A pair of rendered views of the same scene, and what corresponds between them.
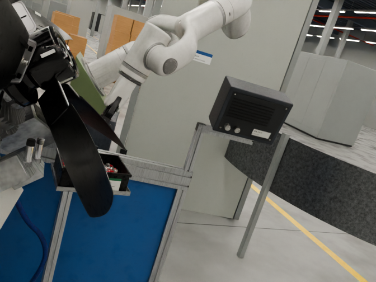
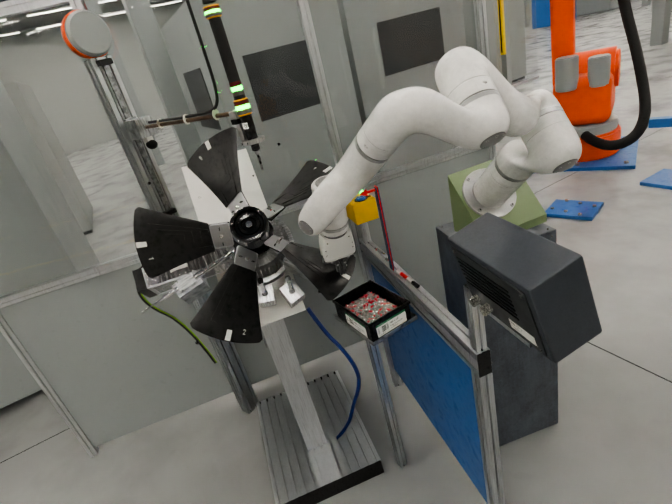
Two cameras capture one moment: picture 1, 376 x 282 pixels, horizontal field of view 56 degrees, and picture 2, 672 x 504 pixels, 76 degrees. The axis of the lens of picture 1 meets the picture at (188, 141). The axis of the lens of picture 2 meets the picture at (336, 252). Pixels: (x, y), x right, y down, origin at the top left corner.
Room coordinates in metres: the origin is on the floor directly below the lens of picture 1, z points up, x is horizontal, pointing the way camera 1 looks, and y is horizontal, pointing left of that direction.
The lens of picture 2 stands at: (1.10, -0.92, 1.65)
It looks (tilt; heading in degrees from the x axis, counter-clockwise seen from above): 25 degrees down; 94
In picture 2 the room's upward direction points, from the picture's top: 15 degrees counter-clockwise
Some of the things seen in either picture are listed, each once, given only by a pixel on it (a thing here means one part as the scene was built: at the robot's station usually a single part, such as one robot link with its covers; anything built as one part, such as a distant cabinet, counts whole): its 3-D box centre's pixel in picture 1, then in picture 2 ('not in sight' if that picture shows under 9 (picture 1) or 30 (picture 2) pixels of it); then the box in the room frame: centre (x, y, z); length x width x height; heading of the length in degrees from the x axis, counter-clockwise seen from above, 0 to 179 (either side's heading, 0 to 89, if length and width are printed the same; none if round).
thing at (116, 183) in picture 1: (91, 170); (371, 309); (1.08, 0.27, 0.84); 0.22 x 0.17 x 0.07; 120
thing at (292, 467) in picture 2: not in sight; (313, 434); (0.67, 0.54, 0.04); 0.62 x 0.46 x 0.08; 105
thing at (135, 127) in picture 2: not in sight; (140, 127); (0.37, 0.79, 1.53); 0.10 x 0.07 x 0.08; 140
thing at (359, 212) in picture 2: not in sight; (359, 207); (1.12, 0.76, 1.02); 0.16 x 0.10 x 0.11; 105
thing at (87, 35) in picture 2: not in sight; (86, 34); (0.30, 0.85, 1.88); 0.17 x 0.15 x 0.16; 15
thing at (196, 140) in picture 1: (194, 147); (475, 317); (1.34, -0.03, 0.96); 0.03 x 0.03 x 0.20; 15
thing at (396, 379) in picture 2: not in sight; (383, 324); (1.11, 0.80, 0.39); 0.04 x 0.04 x 0.78; 15
